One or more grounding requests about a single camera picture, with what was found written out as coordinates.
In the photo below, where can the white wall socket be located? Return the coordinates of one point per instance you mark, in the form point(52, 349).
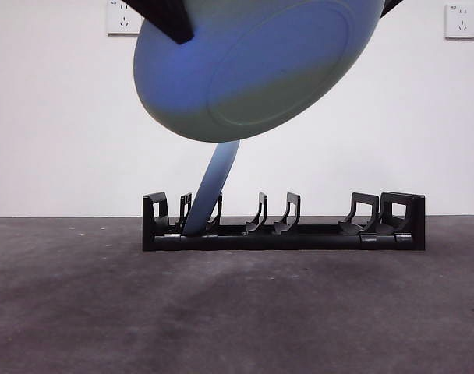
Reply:
point(461, 23)
point(118, 23)

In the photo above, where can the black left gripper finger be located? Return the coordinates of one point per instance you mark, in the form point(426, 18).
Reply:
point(163, 15)

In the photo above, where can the blue plate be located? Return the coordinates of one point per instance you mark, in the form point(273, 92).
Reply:
point(211, 183)

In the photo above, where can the black plate rack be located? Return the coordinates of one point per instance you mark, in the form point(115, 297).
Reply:
point(299, 243)

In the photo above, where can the pale green plate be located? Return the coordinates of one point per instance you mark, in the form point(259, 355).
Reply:
point(260, 78)

